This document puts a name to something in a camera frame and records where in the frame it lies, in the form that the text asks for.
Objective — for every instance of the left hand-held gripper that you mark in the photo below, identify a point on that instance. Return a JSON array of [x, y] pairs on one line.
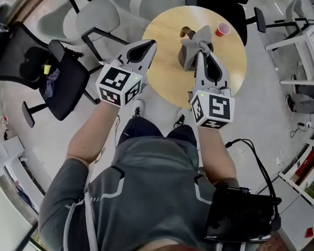
[[115, 80]]

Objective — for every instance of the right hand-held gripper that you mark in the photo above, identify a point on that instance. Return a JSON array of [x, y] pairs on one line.
[[219, 108]]

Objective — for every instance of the dark grey kettle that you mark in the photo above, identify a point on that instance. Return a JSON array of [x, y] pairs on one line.
[[181, 57]]

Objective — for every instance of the grey cloth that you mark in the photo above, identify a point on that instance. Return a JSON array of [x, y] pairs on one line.
[[199, 39]]

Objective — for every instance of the person's right forearm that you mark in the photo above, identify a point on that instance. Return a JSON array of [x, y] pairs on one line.
[[215, 153]]

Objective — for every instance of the person's left forearm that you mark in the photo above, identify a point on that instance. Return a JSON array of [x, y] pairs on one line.
[[91, 137]]

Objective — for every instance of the crumpled blue cloth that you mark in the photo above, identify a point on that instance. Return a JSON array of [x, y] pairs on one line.
[[51, 85]]

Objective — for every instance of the round wooden table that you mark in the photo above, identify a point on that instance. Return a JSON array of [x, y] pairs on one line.
[[167, 72]]

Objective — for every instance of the red cup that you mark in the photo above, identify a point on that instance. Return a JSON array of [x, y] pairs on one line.
[[223, 29]]

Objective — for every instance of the person's right shoe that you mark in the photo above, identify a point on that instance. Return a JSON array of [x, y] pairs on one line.
[[180, 118]]

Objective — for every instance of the black office chair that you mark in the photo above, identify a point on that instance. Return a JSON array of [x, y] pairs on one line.
[[219, 6], [65, 82]]

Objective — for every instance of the person's dark shorts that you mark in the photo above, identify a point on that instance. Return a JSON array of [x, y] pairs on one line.
[[146, 129]]

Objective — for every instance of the yellow cup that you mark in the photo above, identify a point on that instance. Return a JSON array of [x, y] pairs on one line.
[[47, 69]]

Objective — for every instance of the white table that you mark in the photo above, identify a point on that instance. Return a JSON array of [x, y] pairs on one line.
[[311, 48]]

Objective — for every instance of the red box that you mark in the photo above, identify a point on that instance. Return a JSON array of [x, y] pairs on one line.
[[304, 163]]

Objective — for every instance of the person's grey shirt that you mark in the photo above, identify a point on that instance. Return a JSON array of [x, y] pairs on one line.
[[146, 192]]

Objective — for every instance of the black chest pack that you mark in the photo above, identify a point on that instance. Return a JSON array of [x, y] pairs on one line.
[[238, 213]]

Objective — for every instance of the white shelf unit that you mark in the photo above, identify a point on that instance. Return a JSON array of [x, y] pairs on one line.
[[311, 176]]

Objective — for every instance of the white cabinet with red sticker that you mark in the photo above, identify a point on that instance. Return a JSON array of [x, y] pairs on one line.
[[298, 229]]

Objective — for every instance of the grey chair with black frame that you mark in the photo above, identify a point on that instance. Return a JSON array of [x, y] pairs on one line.
[[294, 10], [159, 1], [98, 17]]

